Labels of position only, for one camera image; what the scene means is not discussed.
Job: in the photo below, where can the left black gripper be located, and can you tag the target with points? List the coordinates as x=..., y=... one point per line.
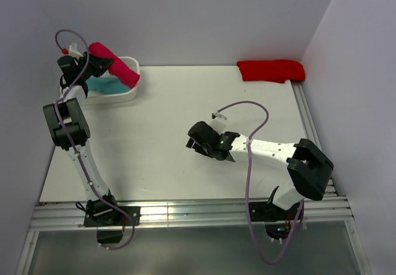
x=99, y=64

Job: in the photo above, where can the white perforated plastic basket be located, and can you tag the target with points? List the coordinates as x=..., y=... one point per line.
x=80, y=92

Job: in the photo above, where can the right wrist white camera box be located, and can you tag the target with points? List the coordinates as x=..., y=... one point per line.
x=218, y=122

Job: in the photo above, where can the folded red t shirt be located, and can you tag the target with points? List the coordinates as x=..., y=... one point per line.
x=278, y=70

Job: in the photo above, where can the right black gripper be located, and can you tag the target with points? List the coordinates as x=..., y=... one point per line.
x=200, y=148

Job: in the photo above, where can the front aluminium rail frame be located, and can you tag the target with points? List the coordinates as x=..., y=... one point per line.
x=172, y=214

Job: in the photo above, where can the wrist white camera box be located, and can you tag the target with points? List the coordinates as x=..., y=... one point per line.
x=73, y=51
x=218, y=122

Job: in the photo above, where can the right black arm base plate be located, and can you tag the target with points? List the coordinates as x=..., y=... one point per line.
x=280, y=220

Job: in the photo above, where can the magenta t shirt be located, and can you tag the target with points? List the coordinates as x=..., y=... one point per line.
x=118, y=68

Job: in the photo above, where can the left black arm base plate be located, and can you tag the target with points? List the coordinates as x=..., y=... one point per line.
x=115, y=224

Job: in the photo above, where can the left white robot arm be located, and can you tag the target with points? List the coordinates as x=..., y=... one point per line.
x=68, y=127

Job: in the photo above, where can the teal rolled t shirt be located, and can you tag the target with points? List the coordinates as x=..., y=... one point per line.
x=98, y=86

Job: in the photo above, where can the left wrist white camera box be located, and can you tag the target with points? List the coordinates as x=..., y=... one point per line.
x=73, y=51

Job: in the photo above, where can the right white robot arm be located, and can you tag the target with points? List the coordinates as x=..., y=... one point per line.
x=270, y=154

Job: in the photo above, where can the right side aluminium rail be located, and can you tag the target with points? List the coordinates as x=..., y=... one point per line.
x=310, y=170

